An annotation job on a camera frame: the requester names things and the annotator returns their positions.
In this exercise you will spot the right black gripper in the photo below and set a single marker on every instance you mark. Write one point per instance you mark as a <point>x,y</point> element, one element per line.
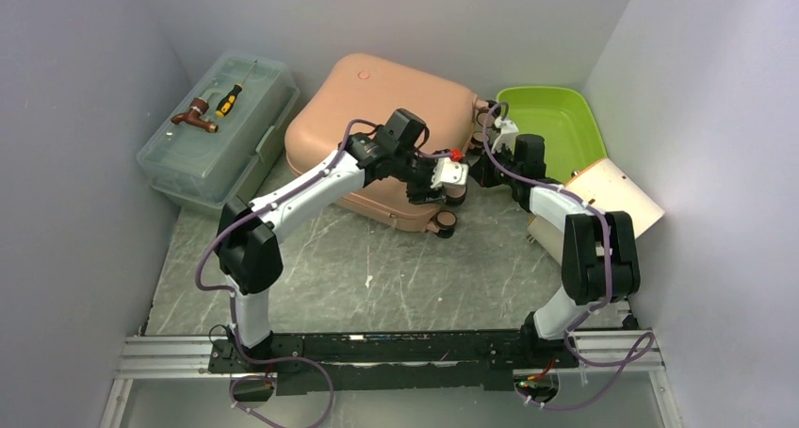
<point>482,172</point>

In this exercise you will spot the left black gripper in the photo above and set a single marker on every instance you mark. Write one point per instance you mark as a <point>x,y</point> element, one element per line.
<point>429,193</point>

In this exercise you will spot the pink hard-shell suitcase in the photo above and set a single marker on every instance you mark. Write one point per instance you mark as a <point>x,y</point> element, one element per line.
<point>362,91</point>

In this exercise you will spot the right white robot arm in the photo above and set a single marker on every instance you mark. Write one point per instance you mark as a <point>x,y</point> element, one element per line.
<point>599,256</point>

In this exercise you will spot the green plastic tray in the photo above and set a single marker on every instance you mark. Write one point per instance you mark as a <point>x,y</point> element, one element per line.
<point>564,119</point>

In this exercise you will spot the cream appliance with orange rim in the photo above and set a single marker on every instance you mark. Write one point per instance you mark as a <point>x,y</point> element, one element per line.
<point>606,187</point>

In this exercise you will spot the translucent plastic toolbox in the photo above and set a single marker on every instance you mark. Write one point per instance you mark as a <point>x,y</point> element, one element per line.
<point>200,171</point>

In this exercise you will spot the yellow black screwdriver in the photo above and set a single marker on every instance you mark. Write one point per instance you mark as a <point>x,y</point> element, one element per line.
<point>228,101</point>

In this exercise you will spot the brown brass faucet valve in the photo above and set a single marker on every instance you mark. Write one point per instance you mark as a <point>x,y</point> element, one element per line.
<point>193,116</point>

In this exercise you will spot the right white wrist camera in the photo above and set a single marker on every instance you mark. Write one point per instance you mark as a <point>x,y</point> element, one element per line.
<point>502,134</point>

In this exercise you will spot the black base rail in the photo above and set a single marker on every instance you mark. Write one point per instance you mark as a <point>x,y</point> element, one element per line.
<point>303,362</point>

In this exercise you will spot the aluminium frame profile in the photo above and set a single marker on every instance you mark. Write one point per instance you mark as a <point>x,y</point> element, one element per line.
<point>595,350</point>

